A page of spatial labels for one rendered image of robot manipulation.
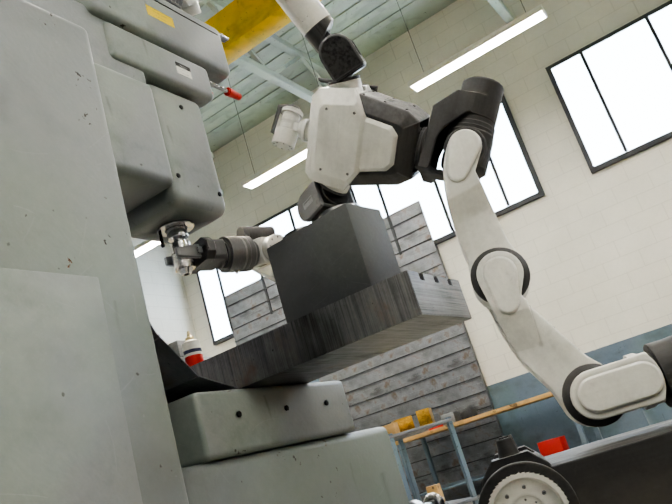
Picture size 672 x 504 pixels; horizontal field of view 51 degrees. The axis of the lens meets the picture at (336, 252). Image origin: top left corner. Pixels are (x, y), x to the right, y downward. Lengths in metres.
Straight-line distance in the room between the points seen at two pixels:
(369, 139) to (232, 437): 0.91
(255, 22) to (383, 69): 3.89
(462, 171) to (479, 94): 0.23
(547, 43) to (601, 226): 2.46
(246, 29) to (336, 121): 5.18
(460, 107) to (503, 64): 7.89
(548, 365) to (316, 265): 0.66
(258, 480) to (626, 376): 0.85
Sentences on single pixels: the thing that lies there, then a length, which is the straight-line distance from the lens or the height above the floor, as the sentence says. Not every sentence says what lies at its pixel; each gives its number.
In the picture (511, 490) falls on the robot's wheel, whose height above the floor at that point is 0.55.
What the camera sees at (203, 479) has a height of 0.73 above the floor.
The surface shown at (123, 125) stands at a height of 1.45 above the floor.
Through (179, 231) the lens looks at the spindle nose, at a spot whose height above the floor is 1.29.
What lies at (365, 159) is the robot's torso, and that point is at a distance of 1.90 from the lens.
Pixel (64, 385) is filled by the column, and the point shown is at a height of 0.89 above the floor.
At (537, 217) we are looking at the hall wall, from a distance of 9.15.
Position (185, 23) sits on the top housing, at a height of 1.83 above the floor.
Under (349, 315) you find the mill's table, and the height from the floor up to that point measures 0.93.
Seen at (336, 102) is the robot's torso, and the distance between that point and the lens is 1.90.
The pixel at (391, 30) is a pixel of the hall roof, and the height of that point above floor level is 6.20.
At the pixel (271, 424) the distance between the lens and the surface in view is 1.42.
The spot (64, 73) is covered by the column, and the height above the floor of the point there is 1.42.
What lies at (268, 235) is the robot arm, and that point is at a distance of 1.79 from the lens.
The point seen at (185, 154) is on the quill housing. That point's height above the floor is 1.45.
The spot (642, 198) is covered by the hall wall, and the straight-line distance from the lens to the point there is 8.93.
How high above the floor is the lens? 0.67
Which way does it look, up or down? 17 degrees up
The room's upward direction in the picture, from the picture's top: 17 degrees counter-clockwise
